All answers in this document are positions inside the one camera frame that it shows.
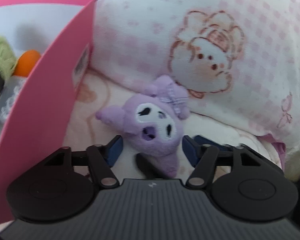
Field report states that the orange makeup sponge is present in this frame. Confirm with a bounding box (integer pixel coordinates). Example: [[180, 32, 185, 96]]
[[13, 50, 41, 77]]

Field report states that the pink checkered pillow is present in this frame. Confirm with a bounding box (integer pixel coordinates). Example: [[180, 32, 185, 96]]
[[92, 0, 300, 147]]

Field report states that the pink cardboard box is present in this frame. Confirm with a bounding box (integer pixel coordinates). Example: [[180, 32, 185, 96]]
[[0, 0, 96, 224]]

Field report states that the purple plush toy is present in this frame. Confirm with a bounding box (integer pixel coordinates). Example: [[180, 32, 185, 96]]
[[96, 75, 190, 178]]

